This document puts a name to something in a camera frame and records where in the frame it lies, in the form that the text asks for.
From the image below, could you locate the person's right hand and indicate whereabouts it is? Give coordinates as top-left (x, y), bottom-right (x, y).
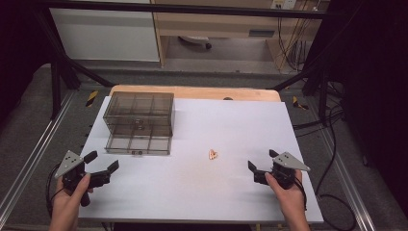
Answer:
top-left (265, 168), bottom-right (308, 216)

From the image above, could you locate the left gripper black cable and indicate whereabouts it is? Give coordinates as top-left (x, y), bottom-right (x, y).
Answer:
top-left (45, 163), bottom-right (65, 219)

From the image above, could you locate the light wooden desk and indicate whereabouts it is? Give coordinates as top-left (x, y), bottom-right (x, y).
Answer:
top-left (150, 0), bottom-right (331, 69)

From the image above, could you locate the office chair base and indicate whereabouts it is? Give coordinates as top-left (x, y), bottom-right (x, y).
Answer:
top-left (178, 35), bottom-right (214, 51)

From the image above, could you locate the long black floor cable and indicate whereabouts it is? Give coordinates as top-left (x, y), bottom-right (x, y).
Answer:
top-left (313, 105), bottom-right (358, 231)

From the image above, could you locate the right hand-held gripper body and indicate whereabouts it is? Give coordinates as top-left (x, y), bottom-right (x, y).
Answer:
top-left (254, 151), bottom-right (312, 191)

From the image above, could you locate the white wall socket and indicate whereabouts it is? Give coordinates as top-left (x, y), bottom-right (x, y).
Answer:
top-left (270, 0), bottom-right (297, 11)

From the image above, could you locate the black horizontal frame bar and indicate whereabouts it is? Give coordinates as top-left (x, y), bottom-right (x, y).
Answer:
top-left (33, 0), bottom-right (338, 19)

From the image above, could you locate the person's left hand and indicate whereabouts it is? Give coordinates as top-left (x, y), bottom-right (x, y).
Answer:
top-left (50, 172), bottom-right (94, 223)

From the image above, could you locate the aluminium floor rail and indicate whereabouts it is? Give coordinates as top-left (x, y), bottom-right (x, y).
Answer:
top-left (0, 90), bottom-right (78, 222)
top-left (316, 126), bottom-right (377, 231)

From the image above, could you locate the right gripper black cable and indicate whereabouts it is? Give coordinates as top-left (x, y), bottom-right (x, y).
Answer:
top-left (293, 175), bottom-right (309, 212)

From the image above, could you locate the hanging cable bundle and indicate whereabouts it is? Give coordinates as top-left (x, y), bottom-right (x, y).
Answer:
top-left (276, 9), bottom-right (317, 72)

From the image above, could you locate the smoky clear divided drawer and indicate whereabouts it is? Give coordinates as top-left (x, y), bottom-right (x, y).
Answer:
top-left (104, 132), bottom-right (173, 157)

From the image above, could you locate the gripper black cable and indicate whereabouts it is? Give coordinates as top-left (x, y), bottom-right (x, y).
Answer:
top-left (45, 163), bottom-right (65, 219)
top-left (293, 175), bottom-right (309, 212)

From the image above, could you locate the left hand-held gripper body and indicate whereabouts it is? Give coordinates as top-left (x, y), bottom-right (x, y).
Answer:
top-left (53, 149), bottom-right (112, 208)

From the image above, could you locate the wooden table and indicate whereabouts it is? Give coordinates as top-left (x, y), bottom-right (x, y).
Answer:
top-left (109, 84), bottom-right (283, 103)

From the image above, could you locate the white cabinet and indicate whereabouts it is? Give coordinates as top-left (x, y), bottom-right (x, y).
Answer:
top-left (49, 0), bottom-right (161, 63)

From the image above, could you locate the smoky clear drawer cabinet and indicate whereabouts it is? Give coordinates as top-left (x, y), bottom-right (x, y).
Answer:
top-left (102, 90), bottom-right (176, 140)

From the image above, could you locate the black metal frame stand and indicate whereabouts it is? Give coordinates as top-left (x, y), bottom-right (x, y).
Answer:
top-left (271, 62), bottom-right (332, 127)
top-left (33, 6), bottom-right (115, 120)

